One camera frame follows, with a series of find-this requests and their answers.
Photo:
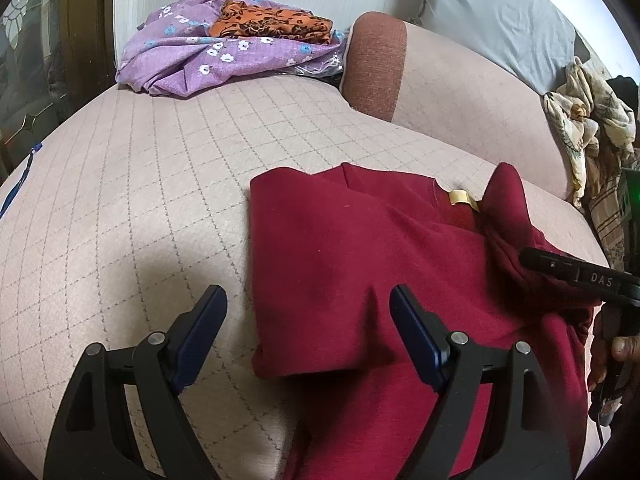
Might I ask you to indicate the wooden glass door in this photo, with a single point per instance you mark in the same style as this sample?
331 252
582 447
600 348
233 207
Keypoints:
56 56

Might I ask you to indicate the grey pillow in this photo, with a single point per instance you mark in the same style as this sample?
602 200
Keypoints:
531 39

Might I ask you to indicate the purple floral cloth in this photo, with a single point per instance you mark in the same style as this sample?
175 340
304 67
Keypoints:
172 53

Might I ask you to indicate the dark red shirt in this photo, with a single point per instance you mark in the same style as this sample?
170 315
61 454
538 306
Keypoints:
327 250

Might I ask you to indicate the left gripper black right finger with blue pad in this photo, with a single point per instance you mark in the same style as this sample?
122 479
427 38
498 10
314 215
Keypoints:
522 437

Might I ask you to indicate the orange black patterned cloth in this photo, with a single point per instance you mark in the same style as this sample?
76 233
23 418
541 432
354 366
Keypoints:
239 19

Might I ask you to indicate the pink brown bolster pillow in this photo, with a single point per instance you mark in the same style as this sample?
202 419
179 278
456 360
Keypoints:
414 78

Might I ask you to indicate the right hand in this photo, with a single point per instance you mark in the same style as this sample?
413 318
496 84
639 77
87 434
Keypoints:
624 349

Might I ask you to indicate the beige patterned crumpled cloth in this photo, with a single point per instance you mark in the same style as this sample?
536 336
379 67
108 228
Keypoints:
598 131

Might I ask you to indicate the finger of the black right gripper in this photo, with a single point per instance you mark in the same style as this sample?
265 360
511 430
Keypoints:
605 283

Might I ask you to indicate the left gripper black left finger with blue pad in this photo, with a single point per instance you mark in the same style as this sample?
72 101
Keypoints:
92 436

